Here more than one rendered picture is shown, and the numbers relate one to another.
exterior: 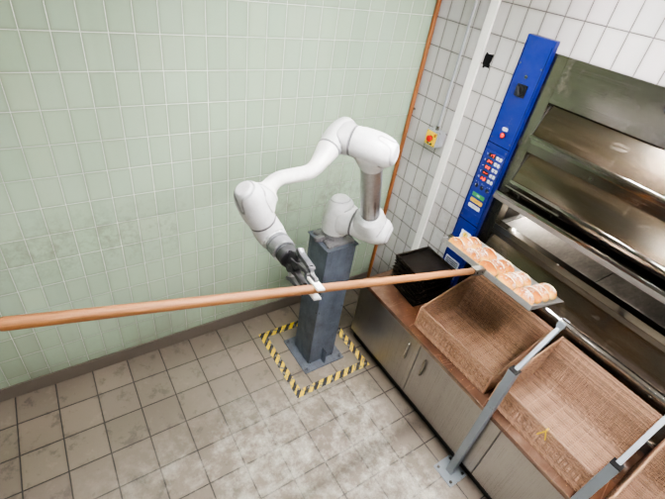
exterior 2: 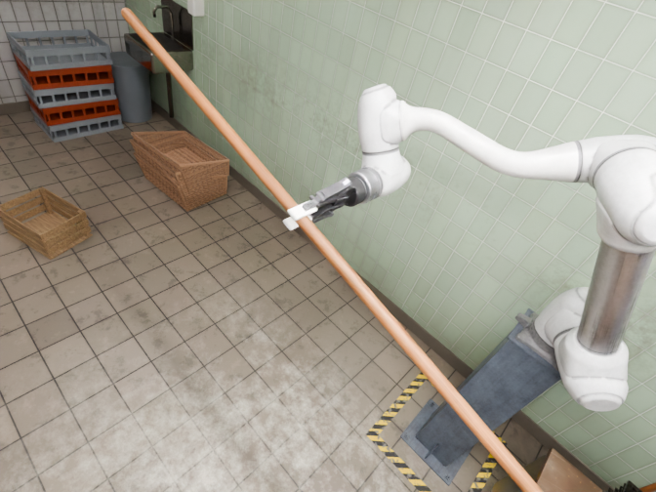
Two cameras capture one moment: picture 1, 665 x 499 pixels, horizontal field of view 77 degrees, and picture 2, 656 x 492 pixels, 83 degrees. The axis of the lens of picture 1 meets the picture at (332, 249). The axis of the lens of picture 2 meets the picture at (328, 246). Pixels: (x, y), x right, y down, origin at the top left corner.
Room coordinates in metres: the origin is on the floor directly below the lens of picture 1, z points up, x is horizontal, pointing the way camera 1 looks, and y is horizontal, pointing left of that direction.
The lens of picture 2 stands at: (0.88, -0.63, 2.03)
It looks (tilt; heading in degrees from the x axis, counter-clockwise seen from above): 42 degrees down; 73
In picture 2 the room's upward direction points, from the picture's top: 16 degrees clockwise
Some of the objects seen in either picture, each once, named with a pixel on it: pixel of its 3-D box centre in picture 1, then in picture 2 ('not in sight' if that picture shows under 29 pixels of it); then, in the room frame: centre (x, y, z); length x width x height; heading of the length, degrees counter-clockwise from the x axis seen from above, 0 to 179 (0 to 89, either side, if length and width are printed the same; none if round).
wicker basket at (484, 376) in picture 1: (481, 327); not in sight; (1.78, -0.93, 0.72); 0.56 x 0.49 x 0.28; 40
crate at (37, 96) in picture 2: not in sight; (68, 85); (-0.69, 2.89, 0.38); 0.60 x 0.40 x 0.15; 37
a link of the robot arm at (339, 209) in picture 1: (339, 214); (575, 317); (2.00, 0.00, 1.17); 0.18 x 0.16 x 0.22; 70
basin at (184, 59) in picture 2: not in sight; (160, 65); (0.09, 2.84, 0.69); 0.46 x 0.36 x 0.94; 129
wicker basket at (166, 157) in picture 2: not in sight; (182, 154); (0.36, 2.07, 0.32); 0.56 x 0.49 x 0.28; 137
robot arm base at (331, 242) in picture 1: (331, 234); (545, 333); (1.99, 0.02, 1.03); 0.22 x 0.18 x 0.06; 129
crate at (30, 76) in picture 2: not in sight; (65, 67); (-0.68, 2.89, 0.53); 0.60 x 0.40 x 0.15; 35
